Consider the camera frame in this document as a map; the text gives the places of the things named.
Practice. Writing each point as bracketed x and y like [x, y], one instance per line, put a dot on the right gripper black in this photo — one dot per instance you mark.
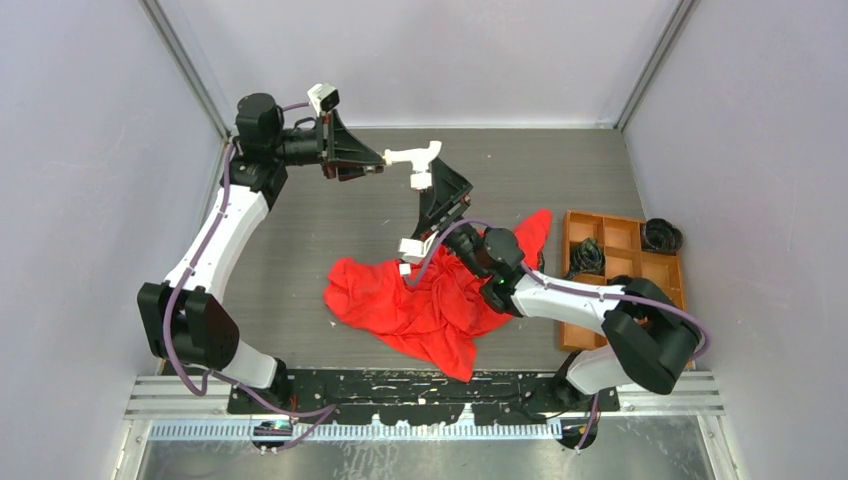
[448, 197]

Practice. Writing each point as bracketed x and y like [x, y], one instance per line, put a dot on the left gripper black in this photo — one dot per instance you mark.
[342, 156]

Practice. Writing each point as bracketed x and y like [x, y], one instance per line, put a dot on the white faucet with chrome head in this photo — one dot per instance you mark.
[419, 159]

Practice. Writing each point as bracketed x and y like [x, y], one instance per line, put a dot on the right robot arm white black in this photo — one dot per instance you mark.
[649, 340]

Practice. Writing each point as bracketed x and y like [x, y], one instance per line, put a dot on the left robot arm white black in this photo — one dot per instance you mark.
[182, 315]

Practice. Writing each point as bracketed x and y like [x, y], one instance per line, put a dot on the red cloth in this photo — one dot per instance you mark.
[436, 321]

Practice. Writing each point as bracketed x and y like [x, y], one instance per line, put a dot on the orange compartment tray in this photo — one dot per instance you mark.
[620, 241]

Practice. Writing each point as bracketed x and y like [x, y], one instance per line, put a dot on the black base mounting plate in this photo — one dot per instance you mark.
[422, 397]

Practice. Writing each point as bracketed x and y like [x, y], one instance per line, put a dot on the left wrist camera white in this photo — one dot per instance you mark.
[323, 97]

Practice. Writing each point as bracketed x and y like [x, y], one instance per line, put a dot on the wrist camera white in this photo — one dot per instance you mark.
[323, 97]
[416, 253]

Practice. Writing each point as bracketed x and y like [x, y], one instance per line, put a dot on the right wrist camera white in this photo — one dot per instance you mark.
[416, 253]

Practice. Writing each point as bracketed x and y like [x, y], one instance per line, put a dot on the slotted cable duct grey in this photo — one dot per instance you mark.
[278, 430]

